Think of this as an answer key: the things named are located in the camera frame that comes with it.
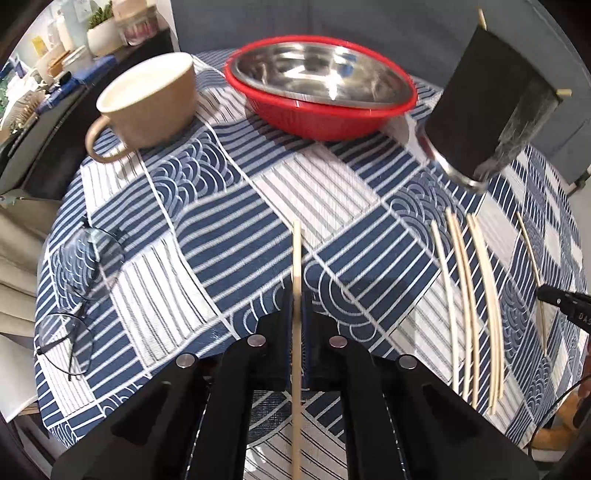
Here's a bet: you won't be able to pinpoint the glass candle jar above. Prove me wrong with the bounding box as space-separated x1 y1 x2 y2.
112 0 159 46

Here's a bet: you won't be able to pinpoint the chopstick in holder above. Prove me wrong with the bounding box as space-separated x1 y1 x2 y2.
478 8 488 30

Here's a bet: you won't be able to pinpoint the stainless steel bowl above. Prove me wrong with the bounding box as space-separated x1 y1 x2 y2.
229 41 413 109

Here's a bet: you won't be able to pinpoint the black wire-rim eyeglasses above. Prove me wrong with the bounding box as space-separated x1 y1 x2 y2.
34 217 125 381

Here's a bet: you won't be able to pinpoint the black chopstick holder cup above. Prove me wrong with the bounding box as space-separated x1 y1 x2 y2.
417 26 562 193

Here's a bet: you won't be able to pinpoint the red plastic basin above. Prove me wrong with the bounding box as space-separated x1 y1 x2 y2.
224 35 418 141

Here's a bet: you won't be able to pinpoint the blue box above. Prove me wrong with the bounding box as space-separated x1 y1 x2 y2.
35 55 117 115

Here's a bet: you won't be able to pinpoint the wooden chopstick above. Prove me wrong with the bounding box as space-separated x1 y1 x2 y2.
291 219 303 479
516 211 548 355
431 220 459 393
445 207 472 401
457 219 480 409
465 214 499 415
469 215 504 405

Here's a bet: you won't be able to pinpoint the beige ceramic mug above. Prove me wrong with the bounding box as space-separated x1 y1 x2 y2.
85 52 197 163

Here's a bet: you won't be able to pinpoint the blue patterned tablecloth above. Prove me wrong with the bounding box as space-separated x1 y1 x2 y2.
35 52 588 479

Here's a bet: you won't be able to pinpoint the black side cabinet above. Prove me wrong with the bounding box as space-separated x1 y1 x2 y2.
1 28 173 200

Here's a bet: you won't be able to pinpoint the small potted plant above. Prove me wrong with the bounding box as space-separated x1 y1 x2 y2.
87 1 123 57

